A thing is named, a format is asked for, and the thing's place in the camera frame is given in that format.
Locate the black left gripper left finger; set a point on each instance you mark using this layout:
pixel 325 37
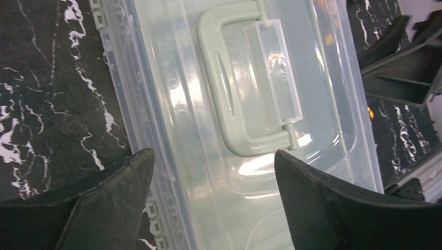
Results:
pixel 100 211

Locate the aluminium frame rail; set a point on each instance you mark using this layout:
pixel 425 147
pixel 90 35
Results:
pixel 420 183

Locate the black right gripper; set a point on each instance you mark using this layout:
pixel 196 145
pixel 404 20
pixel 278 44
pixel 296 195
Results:
pixel 411 75

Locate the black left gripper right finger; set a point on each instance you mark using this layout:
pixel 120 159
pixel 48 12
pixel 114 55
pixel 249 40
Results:
pixel 326 212

